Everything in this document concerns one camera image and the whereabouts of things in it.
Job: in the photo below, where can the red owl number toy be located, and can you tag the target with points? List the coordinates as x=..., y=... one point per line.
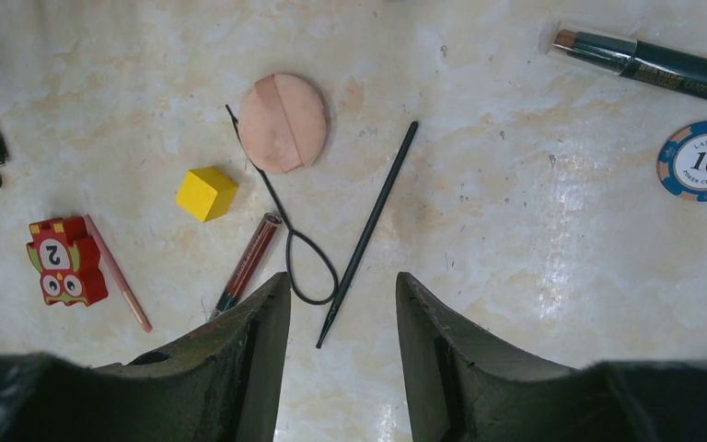
x=67, y=258

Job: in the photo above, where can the blue poker chip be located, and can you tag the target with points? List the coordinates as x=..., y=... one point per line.
x=681, y=164

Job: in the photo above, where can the small yellow cube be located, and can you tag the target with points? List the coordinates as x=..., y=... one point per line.
x=206, y=193

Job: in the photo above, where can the thin black stick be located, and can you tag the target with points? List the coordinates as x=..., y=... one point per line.
x=367, y=233

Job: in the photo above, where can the pink round powder puff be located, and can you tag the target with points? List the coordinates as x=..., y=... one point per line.
x=283, y=124

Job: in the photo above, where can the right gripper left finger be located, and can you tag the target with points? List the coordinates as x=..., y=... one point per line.
x=219, y=382

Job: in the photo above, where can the peach lip pencil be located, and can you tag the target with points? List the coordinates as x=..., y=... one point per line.
x=118, y=276

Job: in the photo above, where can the black tweezers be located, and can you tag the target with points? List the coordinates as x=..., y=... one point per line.
x=640, y=61

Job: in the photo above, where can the dark red lip gloss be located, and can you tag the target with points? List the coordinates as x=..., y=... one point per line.
x=248, y=263

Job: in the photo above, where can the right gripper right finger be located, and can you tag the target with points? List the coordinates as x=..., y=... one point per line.
x=464, y=383

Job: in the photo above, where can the black hair loop tool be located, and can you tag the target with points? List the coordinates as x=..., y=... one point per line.
x=292, y=234

